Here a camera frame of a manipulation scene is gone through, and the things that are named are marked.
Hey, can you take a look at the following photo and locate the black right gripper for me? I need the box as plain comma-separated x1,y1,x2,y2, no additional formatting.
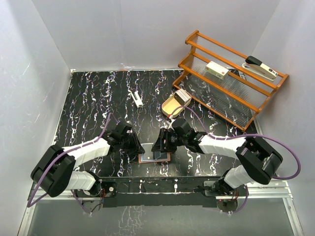
152,128,187,152

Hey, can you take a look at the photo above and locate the beige oval card tray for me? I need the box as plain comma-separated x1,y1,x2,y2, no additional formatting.
161,92,192,118

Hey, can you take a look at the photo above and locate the stack of credit cards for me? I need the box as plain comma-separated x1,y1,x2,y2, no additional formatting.
174,89,191,106

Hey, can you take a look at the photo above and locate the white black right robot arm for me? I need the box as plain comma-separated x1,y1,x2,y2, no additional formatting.
152,118,283,195

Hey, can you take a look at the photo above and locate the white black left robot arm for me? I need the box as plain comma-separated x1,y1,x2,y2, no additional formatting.
31,121,145,197

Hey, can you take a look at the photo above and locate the white staple remover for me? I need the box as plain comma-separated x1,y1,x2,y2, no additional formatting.
128,90,143,108

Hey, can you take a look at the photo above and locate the orange wooden shelf rack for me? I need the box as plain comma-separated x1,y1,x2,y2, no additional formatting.
173,30,288,131

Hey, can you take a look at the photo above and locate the white red staples box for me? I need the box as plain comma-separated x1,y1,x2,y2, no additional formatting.
206,61,229,80

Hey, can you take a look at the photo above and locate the black beige stapler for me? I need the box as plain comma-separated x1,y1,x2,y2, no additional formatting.
242,56,278,81

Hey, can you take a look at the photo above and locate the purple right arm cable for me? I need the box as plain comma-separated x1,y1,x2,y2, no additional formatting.
169,105,301,214

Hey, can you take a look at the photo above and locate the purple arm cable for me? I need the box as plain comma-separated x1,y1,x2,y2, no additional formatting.
169,105,301,214
27,112,121,214

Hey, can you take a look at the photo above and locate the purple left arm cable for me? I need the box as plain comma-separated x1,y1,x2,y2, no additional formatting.
27,112,121,214

